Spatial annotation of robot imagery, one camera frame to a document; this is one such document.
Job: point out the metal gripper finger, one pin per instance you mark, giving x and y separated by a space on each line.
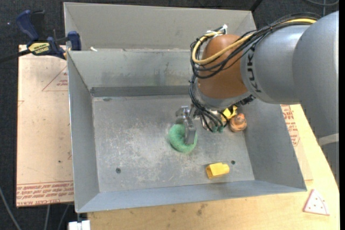
190 130
182 112

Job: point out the orange toy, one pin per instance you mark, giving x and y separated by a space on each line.
237 123

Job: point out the yellow block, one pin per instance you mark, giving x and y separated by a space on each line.
217 170

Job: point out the grey metal bin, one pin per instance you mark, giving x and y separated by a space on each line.
140 142

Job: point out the pink triangular sanding pad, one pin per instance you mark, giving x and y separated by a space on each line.
315 203

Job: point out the brown cardboard board, red print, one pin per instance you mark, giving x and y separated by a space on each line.
40 121

